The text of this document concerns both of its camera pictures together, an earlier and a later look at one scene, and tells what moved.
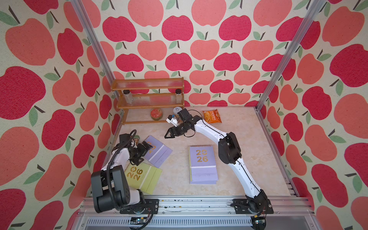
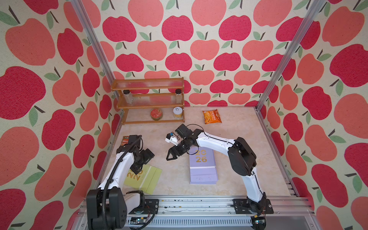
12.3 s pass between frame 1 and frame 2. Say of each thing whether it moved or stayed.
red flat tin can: stayed
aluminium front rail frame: stayed
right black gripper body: moved
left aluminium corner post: stayed
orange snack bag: stayed
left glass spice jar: stayed
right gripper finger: moved
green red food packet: moved
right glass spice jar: stayed
